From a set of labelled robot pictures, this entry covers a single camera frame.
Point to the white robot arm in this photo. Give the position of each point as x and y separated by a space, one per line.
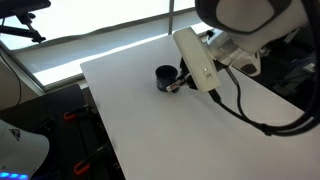
245 27

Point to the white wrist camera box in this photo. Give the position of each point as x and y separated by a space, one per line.
198 59

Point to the orange handled clamp near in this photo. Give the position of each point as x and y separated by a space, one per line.
84 165

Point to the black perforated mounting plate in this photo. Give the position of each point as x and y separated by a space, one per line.
71 142

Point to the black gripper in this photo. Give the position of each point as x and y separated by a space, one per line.
182 79

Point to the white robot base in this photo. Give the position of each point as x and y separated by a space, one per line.
21 152

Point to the black camera tripod mount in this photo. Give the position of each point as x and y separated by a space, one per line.
23 11

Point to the dark teal enamel mug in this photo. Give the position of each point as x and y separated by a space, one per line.
165 76

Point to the orange handled clamp far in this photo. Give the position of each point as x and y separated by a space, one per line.
70 115

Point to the orange handled clamp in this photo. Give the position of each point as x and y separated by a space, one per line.
84 165
70 115

